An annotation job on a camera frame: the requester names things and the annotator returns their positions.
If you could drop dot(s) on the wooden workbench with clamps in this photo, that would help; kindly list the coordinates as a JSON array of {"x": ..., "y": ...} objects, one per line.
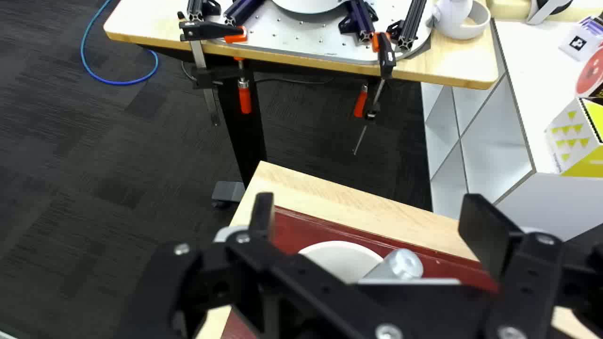
[{"x": 453, "y": 63}]

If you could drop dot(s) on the black and white roll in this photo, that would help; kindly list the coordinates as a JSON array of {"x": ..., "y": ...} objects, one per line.
[{"x": 547, "y": 8}]

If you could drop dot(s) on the white cube shelf unit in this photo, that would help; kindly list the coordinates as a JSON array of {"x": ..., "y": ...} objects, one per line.
[{"x": 491, "y": 144}]

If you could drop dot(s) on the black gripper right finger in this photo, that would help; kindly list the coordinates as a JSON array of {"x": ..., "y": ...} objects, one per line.
[{"x": 534, "y": 283}]

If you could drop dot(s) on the red and white round can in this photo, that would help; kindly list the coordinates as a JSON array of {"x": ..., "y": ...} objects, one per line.
[{"x": 594, "y": 76}]

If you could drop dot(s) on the yellow box with triangle print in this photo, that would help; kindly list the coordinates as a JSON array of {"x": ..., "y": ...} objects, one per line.
[{"x": 581, "y": 152}]

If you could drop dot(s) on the grey marker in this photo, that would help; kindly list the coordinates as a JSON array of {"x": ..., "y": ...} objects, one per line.
[{"x": 402, "y": 265}]

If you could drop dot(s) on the purple and black toggle clamp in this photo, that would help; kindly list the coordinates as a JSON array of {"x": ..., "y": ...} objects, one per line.
[{"x": 359, "y": 16}]

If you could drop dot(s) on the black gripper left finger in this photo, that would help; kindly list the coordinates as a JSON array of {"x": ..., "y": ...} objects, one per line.
[{"x": 189, "y": 289}]

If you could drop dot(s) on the black aluminium extrusion bar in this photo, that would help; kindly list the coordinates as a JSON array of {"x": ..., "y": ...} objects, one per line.
[{"x": 411, "y": 22}]

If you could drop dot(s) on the brown paper cup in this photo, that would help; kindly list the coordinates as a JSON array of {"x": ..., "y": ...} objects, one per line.
[{"x": 340, "y": 257}]

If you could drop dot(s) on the white tape roll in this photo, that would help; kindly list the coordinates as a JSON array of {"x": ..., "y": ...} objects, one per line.
[{"x": 468, "y": 25}]

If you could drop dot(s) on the white tag with QR code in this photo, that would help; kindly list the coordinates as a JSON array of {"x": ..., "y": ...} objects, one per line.
[{"x": 581, "y": 39}]

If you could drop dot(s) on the dark red hardcover book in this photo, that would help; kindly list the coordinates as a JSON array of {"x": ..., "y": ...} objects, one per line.
[{"x": 313, "y": 229}]

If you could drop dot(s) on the perforated grey metal plate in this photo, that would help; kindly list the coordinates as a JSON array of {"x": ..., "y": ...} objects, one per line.
[{"x": 302, "y": 31}]

